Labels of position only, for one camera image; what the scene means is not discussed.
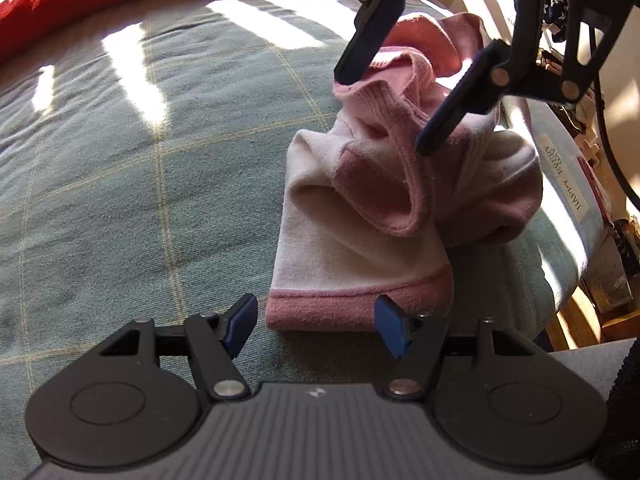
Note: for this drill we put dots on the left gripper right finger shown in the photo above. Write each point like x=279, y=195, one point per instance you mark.
x=491, y=362

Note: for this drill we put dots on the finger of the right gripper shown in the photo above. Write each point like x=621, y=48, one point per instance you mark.
x=476, y=92
x=373, y=22

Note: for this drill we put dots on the pink and white knit sweater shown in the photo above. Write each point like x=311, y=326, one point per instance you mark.
x=365, y=215

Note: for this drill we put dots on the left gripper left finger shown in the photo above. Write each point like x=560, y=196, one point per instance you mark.
x=210, y=341

